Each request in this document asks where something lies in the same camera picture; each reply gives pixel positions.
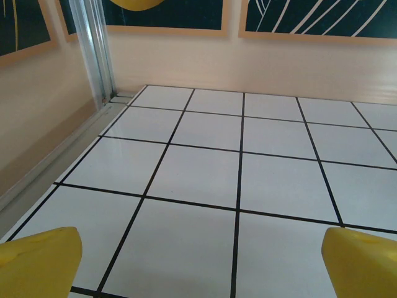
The aluminium side frame rail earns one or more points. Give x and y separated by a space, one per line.
62 155

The aluminium left frame post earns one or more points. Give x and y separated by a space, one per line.
93 46

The framed dark wall picture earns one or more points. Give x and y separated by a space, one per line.
170 15

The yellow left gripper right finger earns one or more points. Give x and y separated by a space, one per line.
363 267

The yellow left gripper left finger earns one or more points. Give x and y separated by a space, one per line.
37 264

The orange circle leaf wall panel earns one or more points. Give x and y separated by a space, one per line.
310 15

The framed picture at left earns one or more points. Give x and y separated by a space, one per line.
24 25

